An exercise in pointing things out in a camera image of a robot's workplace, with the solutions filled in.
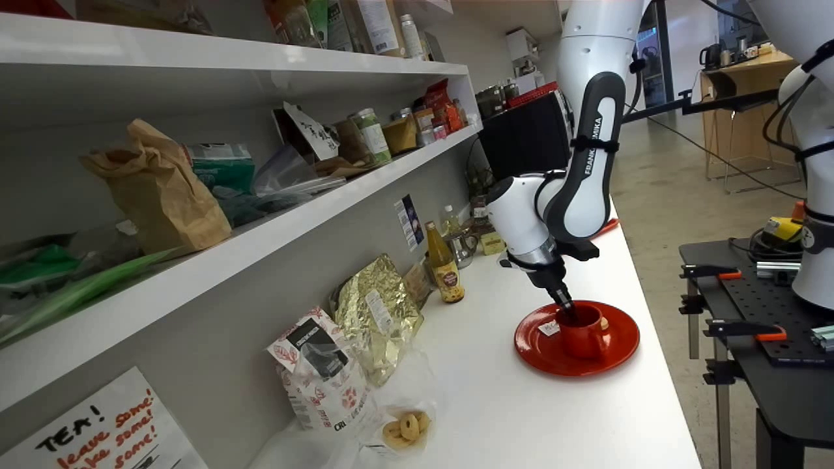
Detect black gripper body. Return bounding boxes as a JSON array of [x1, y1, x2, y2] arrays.
[[521, 255, 574, 303]]

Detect orange cup with handle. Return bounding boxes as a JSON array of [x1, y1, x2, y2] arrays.
[[549, 300, 614, 367]]

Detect orange plate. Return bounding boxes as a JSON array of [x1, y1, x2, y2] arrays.
[[510, 300, 644, 380]]

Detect yellow glass bottle with label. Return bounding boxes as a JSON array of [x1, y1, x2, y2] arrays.
[[421, 222, 468, 308]]

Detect black box appliance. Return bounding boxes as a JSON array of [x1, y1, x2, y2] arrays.
[[476, 89, 574, 183]]

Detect gold foil bag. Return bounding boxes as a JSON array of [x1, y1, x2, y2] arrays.
[[331, 252, 430, 390]]

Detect red carton box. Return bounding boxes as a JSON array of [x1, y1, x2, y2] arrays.
[[421, 77, 468, 137]]

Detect black workbench table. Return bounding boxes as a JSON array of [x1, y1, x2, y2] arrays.
[[677, 236, 834, 469]]

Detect clear bag of cookies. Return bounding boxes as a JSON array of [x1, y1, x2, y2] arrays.
[[369, 401, 438, 455]]

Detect yellow glass jar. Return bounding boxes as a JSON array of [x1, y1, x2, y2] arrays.
[[379, 107, 421, 158]]

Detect jar with green label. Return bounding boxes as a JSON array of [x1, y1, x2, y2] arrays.
[[349, 105, 394, 169]]

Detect yellow tool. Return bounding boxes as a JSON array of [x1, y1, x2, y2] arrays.
[[765, 214, 804, 244]]

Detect black boom pole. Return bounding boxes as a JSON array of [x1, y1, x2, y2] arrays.
[[619, 83, 776, 127]]

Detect wooden cabinet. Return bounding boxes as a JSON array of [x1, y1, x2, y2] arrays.
[[699, 50, 802, 180]]

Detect white red patterned coffee bag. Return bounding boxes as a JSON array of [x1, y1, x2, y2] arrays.
[[266, 305, 382, 437]]

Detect white plastic bottle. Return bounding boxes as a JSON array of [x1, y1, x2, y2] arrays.
[[398, 10, 430, 62]]

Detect white black folded card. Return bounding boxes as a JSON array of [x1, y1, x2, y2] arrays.
[[270, 98, 344, 165]]

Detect white carton box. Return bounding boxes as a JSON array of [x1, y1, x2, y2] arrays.
[[355, 0, 403, 57]]

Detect teal carton box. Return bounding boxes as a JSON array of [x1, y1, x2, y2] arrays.
[[184, 140, 260, 222]]

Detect brown paper bag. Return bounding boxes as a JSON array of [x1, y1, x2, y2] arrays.
[[80, 117, 233, 257]]

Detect white handwritten paper sign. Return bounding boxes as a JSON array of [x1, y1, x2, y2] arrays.
[[0, 364, 209, 469]]

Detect green plastic bag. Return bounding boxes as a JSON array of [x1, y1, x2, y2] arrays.
[[0, 239, 179, 351]]

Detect orange handled clamp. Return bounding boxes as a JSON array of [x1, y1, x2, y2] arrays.
[[701, 318, 789, 350], [677, 261, 744, 287]]

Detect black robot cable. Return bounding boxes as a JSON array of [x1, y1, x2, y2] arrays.
[[759, 37, 834, 165]]

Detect white wall shelf unit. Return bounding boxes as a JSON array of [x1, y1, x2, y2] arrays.
[[0, 10, 485, 417]]

